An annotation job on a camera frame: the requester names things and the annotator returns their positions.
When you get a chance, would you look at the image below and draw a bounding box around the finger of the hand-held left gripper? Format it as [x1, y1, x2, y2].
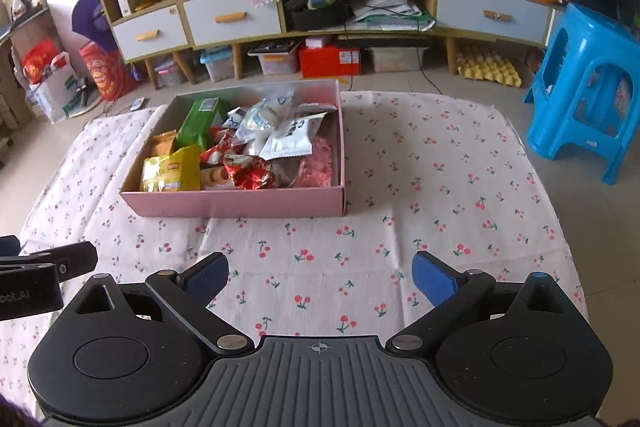
[0, 234, 22, 259]
[0, 241, 99, 283]

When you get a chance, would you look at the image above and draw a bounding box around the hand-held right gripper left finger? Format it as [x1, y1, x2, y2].
[72, 251, 253, 355]

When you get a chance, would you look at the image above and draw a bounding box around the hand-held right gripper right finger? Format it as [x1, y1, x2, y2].
[385, 250, 571, 353]

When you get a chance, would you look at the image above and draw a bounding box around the pink cardboard box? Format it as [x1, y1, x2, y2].
[119, 79, 347, 219]

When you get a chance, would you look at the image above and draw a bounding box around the silver cookie picture packet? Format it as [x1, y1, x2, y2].
[200, 167, 236, 191]

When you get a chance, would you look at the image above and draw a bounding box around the red foil snack packet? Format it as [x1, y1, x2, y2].
[200, 129, 246, 165]
[222, 154, 273, 190]

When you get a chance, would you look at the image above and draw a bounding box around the yellow snack packet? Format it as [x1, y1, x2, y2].
[140, 144, 203, 192]

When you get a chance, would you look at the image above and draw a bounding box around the orange and white packet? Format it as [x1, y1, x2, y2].
[150, 131, 178, 158]

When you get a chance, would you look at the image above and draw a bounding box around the clear white marshmallow packet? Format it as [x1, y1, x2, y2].
[245, 89, 294, 132]
[234, 107, 273, 145]

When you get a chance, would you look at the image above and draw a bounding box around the green snack packet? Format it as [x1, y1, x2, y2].
[177, 98, 233, 148]

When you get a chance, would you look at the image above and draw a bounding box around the clear bag of pink puffs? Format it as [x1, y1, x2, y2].
[295, 134, 335, 188]

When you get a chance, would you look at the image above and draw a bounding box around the white packet with black print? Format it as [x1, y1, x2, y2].
[260, 112, 328, 160]

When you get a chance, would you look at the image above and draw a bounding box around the cherry print tablecloth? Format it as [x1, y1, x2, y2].
[0, 91, 591, 413]

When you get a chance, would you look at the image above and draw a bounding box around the grey round stand base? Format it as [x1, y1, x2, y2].
[62, 94, 103, 120]

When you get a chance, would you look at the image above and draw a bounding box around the white paper bag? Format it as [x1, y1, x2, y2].
[27, 52, 83, 124]

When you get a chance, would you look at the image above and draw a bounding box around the red gift bag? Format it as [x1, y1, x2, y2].
[22, 39, 63, 85]

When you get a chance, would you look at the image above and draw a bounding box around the small clear storage bin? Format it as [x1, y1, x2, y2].
[152, 54, 187, 88]

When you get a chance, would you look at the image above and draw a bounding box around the clear bin with blue lid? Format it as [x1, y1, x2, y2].
[200, 47, 236, 82]

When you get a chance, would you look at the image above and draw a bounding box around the yellow egg tray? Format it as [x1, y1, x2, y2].
[456, 44, 523, 86]

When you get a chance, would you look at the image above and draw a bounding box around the long clear storage bin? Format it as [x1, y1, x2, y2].
[367, 47, 431, 74]

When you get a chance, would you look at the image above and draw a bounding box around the clear bin with dark lid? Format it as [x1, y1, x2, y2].
[248, 41, 301, 76]

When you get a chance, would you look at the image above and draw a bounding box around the small white cabinet drawer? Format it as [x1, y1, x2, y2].
[111, 6, 191, 62]

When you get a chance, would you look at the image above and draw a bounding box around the purple sun hat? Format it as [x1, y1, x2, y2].
[71, 0, 117, 50]

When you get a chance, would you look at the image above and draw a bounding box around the red box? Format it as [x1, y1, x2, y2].
[299, 44, 362, 78]

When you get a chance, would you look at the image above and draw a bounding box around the wide white cabinet drawer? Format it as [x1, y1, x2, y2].
[182, 0, 283, 48]

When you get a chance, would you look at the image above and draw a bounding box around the pile of papers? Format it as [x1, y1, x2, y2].
[350, 0, 437, 32]

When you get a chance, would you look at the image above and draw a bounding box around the black box on shelf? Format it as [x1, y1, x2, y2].
[285, 0, 355, 32]

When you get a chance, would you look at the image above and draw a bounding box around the blue plastic stool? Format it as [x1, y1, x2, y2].
[522, 3, 640, 186]

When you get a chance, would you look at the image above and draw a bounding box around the white drawer with short handle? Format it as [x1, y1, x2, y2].
[436, 0, 553, 48]

